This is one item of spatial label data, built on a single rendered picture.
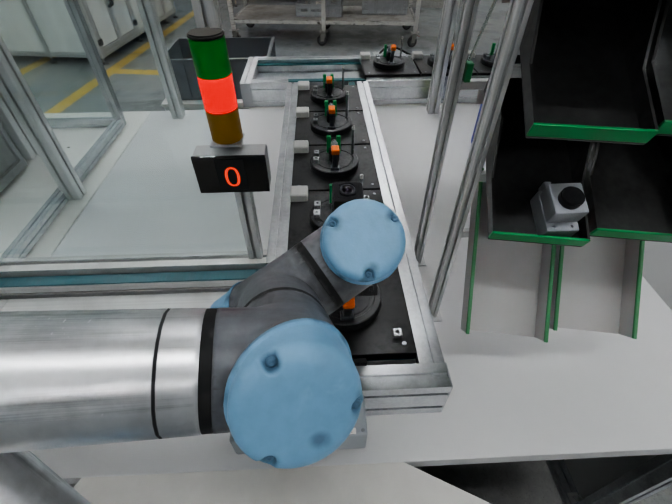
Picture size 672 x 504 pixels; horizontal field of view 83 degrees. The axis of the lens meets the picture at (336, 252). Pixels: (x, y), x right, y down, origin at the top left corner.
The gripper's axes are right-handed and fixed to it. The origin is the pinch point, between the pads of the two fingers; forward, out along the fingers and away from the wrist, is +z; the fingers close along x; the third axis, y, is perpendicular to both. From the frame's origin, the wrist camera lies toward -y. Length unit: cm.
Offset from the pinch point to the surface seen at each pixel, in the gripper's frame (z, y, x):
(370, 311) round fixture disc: 4.2, 10.2, 4.5
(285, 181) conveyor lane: 37.0, -24.8, -14.2
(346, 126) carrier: 52, -47, 4
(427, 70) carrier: 89, -89, 43
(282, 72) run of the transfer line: 103, -97, -21
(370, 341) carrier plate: 2.4, 15.5, 4.1
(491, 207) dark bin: -13.5, -5.0, 20.7
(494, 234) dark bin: -14.4, -0.9, 20.4
